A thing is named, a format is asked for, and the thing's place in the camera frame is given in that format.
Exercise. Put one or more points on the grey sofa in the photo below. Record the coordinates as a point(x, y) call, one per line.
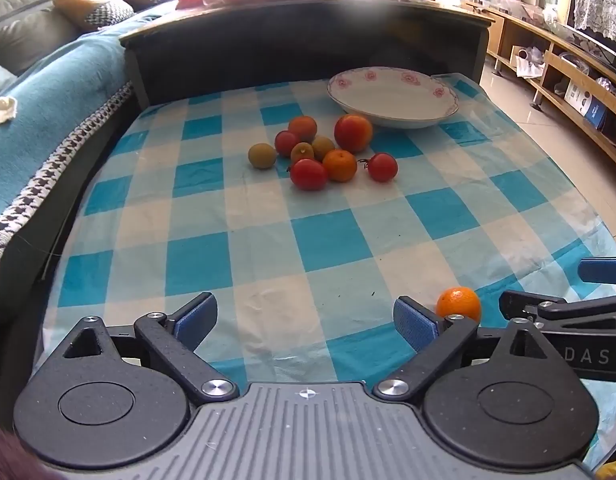
point(23, 25)

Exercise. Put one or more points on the oval red tomato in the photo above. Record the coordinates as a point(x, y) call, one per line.
point(308, 174)

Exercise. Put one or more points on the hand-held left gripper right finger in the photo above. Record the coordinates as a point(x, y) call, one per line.
point(415, 325)

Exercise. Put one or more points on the wooden TV stand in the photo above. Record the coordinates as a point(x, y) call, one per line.
point(562, 75)

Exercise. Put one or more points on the blue blanket with houndstooth trim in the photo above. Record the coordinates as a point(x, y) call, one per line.
point(43, 105)

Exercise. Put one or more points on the white floral plate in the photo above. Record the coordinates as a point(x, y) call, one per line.
point(392, 100)

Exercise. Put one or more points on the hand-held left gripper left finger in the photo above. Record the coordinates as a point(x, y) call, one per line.
point(195, 319)

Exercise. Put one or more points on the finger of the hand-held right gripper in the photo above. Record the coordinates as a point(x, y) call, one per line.
point(577, 312)
point(605, 271)

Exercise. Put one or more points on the small red tomato with stem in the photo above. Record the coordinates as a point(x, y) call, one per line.
point(382, 167)

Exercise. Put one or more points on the green-brown round fruit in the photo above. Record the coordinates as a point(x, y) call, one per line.
point(324, 146)
point(262, 155)
point(302, 152)

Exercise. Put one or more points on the dark coffee table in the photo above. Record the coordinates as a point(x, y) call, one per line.
point(288, 50)

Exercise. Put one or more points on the blue white checked tablecloth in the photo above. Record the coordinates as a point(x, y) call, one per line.
point(268, 250)

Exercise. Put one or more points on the white box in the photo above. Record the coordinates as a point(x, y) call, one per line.
point(575, 93)

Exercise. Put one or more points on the large red tomato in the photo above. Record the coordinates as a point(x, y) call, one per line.
point(353, 133)

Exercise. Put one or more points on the white crumpled cloth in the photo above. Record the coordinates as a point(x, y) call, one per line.
point(0, 110)

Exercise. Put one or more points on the dark maroon clothing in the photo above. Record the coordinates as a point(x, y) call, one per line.
point(13, 455)

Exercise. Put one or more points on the blue box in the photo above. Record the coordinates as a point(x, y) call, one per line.
point(596, 111)

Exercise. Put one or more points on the black television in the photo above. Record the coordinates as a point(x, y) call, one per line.
point(602, 45)

